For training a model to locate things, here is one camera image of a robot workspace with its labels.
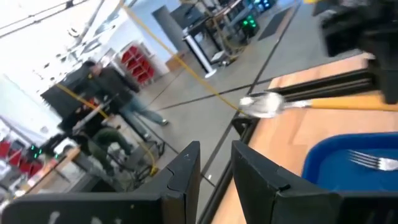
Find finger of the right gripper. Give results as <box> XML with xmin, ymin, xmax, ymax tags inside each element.
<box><xmin>368</xmin><ymin>55</ymin><xmax>398</xmax><ymax>105</ymax></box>

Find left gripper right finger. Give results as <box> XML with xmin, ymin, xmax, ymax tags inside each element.
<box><xmin>231</xmin><ymin>139</ymin><xmax>343</xmax><ymax>224</ymax></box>

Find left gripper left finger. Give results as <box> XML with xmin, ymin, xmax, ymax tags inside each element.
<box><xmin>133</xmin><ymin>140</ymin><xmax>201</xmax><ymax>224</ymax></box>

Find blue plastic tray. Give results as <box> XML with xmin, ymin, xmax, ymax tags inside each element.
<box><xmin>301</xmin><ymin>132</ymin><xmax>398</xmax><ymax>193</ymax></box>

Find fork with wooden handle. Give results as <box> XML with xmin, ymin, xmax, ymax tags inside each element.
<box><xmin>347</xmin><ymin>149</ymin><xmax>398</xmax><ymax>172</ymax></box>

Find spoon with wooden handle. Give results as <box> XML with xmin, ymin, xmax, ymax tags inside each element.
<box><xmin>238</xmin><ymin>91</ymin><xmax>398</xmax><ymax>119</ymax></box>

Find black floor mat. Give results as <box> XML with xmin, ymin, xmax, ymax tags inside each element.
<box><xmin>257</xmin><ymin>6</ymin><xmax>295</xmax><ymax>42</ymax></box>

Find person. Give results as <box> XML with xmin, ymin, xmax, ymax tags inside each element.
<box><xmin>58</xmin><ymin>102</ymin><xmax>134</xmax><ymax>178</ymax></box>
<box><xmin>83</xmin><ymin>60</ymin><xmax>170</xmax><ymax>142</ymax></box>

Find black machine with green lights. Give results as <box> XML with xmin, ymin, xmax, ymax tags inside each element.
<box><xmin>239</xmin><ymin>14</ymin><xmax>261</xmax><ymax>38</ymax></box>

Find red storage bins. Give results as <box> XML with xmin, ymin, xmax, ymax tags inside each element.
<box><xmin>119</xmin><ymin>44</ymin><xmax>156</xmax><ymax>85</ymax></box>
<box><xmin>0</xmin><ymin>139</ymin><xmax>43</xmax><ymax>178</ymax></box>

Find wooden workbench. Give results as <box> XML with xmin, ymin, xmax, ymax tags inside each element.
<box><xmin>24</xmin><ymin>146</ymin><xmax>81</xmax><ymax>195</ymax></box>

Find square building pillar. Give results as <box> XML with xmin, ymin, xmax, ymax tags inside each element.
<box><xmin>151</xmin><ymin>4</ymin><xmax>195</xmax><ymax>55</ymax></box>

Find yellow cable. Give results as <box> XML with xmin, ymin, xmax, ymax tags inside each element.
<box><xmin>119</xmin><ymin>0</ymin><xmax>246</xmax><ymax>116</ymax></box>
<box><xmin>55</xmin><ymin>83</ymin><xmax>159</xmax><ymax>177</ymax></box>

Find white post with base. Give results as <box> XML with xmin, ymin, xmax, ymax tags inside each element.
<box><xmin>183</xmin><ymin>34</ymin><xmax>218</xmax><ymax>79</ymax></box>

